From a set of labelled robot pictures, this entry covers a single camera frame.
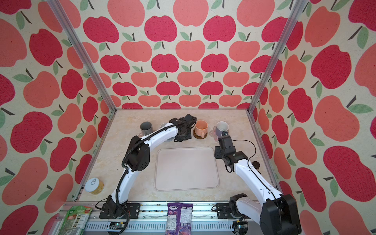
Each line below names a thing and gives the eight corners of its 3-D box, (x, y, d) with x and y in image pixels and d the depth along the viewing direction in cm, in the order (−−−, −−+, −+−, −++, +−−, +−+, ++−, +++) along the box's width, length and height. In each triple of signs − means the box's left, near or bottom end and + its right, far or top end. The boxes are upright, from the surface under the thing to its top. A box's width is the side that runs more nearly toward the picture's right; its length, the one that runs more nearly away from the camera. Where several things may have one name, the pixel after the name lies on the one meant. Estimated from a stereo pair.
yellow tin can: (87, 194, 81) (81, 191, 77) (92, 181, 86) (88, 177, 82) (101, 194, 81) (96, 191, 77) (106, 181, 86) (101, 177, 82)
